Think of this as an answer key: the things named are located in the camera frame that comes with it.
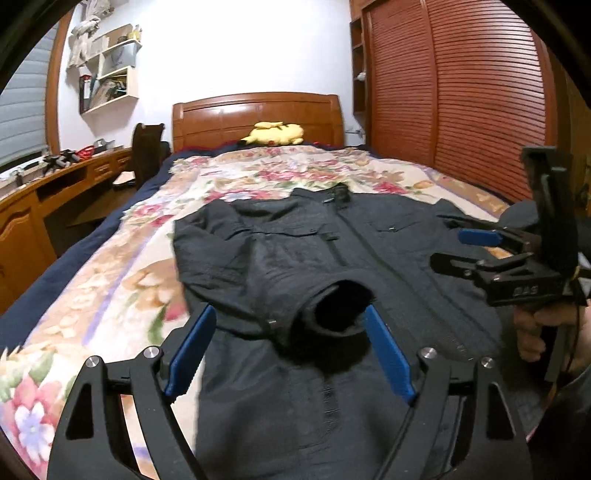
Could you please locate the wooden desk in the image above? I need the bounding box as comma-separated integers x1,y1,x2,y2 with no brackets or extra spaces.
0,145,138,303

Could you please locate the wooden bed headboard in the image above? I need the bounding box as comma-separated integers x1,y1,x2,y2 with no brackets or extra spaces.
172,92,346,152

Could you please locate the person's right forearm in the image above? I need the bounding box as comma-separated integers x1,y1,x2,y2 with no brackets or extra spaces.
540,360,591,428

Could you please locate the white wall shelf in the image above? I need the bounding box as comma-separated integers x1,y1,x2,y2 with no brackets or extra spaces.
78,37,142,116

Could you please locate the yellow plush toy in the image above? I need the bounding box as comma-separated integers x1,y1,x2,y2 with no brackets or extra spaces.
238,121,305,147

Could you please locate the navy bed sheet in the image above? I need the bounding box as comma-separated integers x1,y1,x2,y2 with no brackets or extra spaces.
0,142,384,342

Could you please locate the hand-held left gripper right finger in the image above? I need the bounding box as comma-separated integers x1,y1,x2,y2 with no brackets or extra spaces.
362,304,533,480

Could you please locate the grey window blind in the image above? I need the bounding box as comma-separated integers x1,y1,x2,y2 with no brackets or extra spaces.
0,28,60,168

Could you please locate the floral blanket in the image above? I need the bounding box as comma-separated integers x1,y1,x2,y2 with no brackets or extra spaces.
0,145,513,467

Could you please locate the wooden open shelf unit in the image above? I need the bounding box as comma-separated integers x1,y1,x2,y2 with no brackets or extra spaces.
349,4,370,117

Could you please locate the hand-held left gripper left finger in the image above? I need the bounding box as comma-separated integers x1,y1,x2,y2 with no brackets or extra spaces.
46,302,218,480

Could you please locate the wooden louvered wardrobe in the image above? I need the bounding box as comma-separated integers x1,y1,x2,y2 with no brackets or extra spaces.
362,0,591,206

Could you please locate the black jacket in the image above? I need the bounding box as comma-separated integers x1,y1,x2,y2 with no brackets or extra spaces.
172,182,548,480

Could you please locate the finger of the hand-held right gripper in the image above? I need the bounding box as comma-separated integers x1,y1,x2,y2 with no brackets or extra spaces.
436,213,542,251
429,251,536,289

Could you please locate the dark cloth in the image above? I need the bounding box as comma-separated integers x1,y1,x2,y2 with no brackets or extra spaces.
500,200,544,232

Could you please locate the person's right hand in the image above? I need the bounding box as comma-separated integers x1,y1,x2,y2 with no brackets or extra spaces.
514,305,591,366

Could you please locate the white stuffed toy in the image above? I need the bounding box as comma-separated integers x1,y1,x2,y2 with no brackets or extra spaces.
66,0,115,71

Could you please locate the dark chair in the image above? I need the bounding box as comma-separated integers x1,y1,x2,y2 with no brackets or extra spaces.
112,122,171,191

